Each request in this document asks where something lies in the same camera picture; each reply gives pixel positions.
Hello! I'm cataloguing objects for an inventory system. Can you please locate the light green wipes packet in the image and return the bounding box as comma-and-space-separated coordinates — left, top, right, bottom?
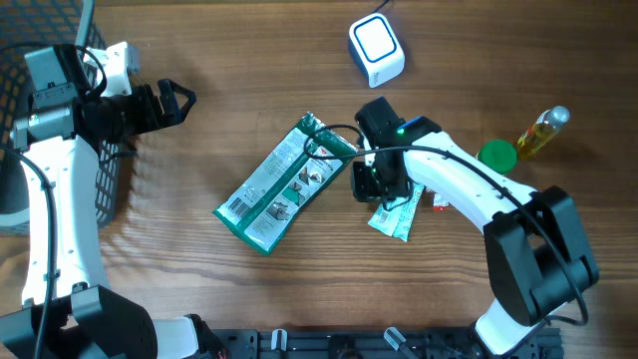
368, 184, 425, 242

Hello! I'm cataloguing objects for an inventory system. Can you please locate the red snack stick packet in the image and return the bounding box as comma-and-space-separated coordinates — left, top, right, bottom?
433, 193, 450, 211

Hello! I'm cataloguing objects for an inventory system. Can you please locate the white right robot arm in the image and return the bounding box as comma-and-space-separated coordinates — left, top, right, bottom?
352, 98, 599, 358

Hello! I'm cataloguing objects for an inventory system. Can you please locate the yellow oil bottle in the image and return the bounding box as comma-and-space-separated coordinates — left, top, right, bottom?
515, 106, 570, 161

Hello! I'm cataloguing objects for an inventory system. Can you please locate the white barcode scanner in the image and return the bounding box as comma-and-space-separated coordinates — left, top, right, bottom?
348, 12, 406, 88

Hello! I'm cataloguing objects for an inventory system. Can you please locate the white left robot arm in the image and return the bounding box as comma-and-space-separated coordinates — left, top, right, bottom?
1, 42, 229, 358

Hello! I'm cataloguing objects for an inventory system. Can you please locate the grey plastic mesh basket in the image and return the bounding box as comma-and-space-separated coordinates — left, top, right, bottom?
0, 0, 124, 235

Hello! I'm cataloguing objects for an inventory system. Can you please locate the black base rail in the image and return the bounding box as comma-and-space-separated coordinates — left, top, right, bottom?
208, 326, 564, 359

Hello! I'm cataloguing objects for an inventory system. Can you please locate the green lid jar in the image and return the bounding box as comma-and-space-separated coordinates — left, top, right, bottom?
476, 140, 517, 175

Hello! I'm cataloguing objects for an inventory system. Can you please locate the green glove package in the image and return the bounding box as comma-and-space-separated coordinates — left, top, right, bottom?
213, 113, 356, 255

